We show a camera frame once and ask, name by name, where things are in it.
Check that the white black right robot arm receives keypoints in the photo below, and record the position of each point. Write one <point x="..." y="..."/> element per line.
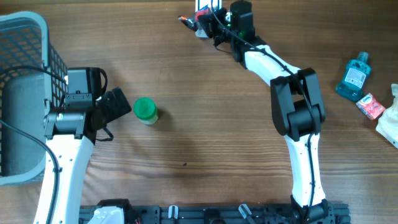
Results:
<point x="296" y="100"/>

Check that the black red snack packet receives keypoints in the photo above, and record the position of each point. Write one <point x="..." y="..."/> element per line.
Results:
<point x="194" y="23"/>

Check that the grey plastic basket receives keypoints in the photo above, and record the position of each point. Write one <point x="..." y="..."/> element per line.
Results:
<point x="30" y="86"/>

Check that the red tissue packet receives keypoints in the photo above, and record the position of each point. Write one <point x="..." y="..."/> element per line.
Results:
<point x="370" y="106"/>

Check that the black mounting rail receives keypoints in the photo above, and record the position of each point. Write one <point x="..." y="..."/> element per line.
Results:
<point x="270" y="213"/>

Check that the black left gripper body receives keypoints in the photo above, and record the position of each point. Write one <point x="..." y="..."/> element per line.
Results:
<point x="111" y="107"/>

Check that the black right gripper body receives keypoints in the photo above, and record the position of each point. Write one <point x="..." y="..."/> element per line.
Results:
<point x="216" y="29"/>

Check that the blue mouthwash bottle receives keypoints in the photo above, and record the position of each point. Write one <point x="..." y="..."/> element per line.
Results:
<point x="356" y="73"/>

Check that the beige bread bag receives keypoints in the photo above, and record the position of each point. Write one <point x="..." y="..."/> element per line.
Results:
<point x="387" y="124"/>

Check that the white barcode scanner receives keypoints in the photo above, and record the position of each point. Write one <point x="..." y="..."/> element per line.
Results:
<point x="208" y="27"/>

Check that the green lid jar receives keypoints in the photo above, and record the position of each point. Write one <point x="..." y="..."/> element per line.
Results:
<point x="146" y="111"/>

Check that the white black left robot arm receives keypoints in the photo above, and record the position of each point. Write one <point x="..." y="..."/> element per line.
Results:
<point x="70" y="132"/>

